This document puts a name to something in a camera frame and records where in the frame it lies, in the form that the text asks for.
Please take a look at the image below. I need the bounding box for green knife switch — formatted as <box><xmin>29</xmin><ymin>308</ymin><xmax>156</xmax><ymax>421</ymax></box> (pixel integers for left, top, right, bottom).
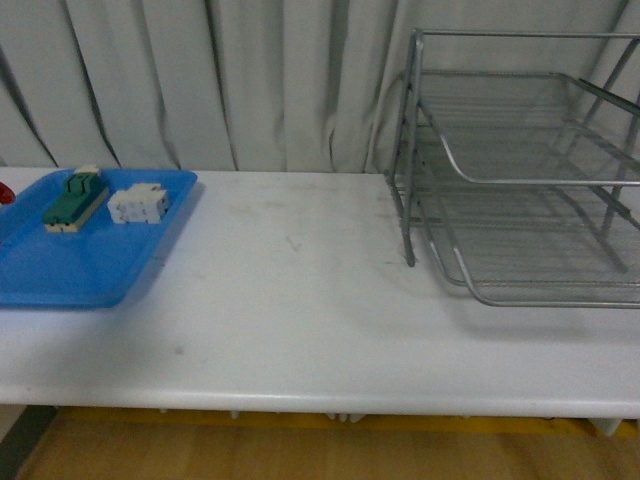
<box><xmin>42</xmin><ymin>165</ymin><xmax>109</xmax><ymax>233</ymax></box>

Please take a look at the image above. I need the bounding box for red push button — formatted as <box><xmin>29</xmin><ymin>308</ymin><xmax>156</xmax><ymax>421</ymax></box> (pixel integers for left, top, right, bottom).
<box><xmin>0</xmin><ymin>183</ymin><xmax>16</xmax><ymax>206</ymax></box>

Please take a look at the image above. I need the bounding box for blue plastic tray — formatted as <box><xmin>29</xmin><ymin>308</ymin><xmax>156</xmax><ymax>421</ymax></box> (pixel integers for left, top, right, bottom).
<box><xmin>1</xmin><ymin>169</ymin><xmax>197</xmax><ymax>308</ymax></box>

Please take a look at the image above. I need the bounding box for silver mesh three-tier rack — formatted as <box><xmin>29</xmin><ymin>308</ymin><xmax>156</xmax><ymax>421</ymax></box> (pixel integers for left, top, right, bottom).
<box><xmin>385</xmin><ymin>29</ymin><xmax>639</xmax><ymax>309</ymax></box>

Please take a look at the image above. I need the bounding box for white terminal block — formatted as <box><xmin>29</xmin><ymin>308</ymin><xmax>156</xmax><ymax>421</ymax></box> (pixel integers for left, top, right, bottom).
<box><xmin>107</xmin><ymin>183</ymin><xmax>171</xmax><ymax>224</ymax></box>

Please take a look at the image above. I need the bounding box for white curtain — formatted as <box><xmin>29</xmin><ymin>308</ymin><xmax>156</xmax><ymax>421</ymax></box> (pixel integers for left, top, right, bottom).
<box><xmin>1</xmin><ymin>1</ymin><xmax>639</xmax><ymax>173</ymax></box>

